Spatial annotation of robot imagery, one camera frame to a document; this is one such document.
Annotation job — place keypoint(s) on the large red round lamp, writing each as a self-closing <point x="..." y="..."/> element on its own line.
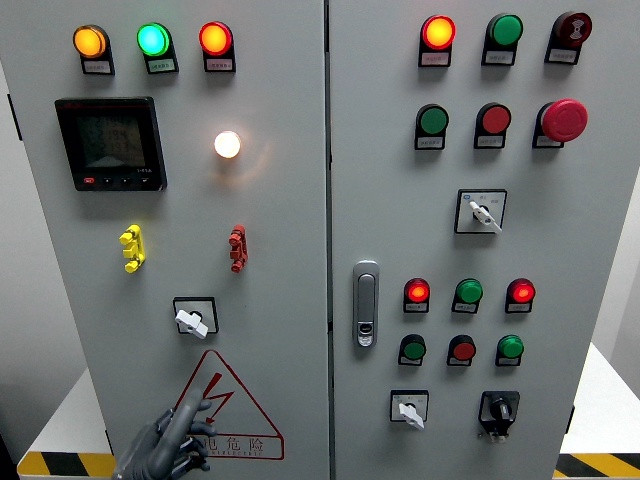
<point x="438" y="32"/>
<point x="215" y="38"/>

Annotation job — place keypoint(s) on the dark red buzzer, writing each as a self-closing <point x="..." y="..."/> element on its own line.
<point x="574" y="27"/>

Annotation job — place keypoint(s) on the small label plate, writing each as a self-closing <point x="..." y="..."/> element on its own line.
<point x="430" y="143"/>
<point x="220" y="64"/>
<point x="434" y="59"/>
<point x="546" y="142"/>
<point x="409" y="361"/>
<point x="517" y="307"/>
<point x="162" y="64"/>
<point x="97" y="67"/>
<point x="489" y="142"/>
<point x="415" y="307"/>
<point x="458" y="362"/>
<point x="498" y="58"/>
<point x="464" y="308"/>
<point x="506" y="361"/>
<point x="562" y="57"/>

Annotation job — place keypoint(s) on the large red stop button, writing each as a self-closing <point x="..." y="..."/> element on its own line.
<point x="564" y="120"/>

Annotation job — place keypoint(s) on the yellow round lamp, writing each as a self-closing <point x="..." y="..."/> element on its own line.
<point x="90" y="41"/>

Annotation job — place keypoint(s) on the small red push button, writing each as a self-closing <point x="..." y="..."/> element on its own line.
<point x="463" y="350"/>

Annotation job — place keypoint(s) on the clear white lamp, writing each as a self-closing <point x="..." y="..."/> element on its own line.
<point x="227" y="144"/>

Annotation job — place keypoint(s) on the black display meter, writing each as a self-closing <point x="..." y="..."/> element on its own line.
<point x="111" y="143"/>

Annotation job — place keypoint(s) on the silver door lock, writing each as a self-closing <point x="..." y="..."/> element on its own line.
<point x="365" y="304"/>

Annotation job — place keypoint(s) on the large green push button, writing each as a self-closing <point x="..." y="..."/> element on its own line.
<point x="433" y="120"/>

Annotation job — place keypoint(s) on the black door hinge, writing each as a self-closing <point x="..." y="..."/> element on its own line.
<point x="570" y="419"/>
<point x="14" y="117"/>
<point x="108" y="440"/>

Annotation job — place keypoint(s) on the large red push button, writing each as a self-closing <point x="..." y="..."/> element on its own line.
<point x="494" y="119"/>

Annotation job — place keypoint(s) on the small red round lamp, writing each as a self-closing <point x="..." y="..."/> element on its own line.
<point x="521" y="291"/>
<point x="417" y="291"/>

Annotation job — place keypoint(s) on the bright green round lamp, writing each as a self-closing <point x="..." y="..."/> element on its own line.
<point x="153" y="39"/>

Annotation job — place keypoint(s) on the red warning triangle sign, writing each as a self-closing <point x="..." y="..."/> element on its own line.
<point x="245" y="415"/>

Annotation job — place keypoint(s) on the large dark green lamp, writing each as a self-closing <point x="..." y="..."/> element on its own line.
<point x="505" y="30"/>

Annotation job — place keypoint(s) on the pale grey cabinet door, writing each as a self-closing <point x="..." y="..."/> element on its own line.
<point x="390" y="200"/>
<point x="280" y="225"/>

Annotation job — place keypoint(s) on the small green push button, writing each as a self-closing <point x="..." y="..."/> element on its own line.
<point x="414" y="349"/>

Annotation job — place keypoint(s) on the small green round lamp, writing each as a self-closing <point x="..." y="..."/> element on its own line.
<point x="469" y="290"/>
<point x="510" y="347"/>

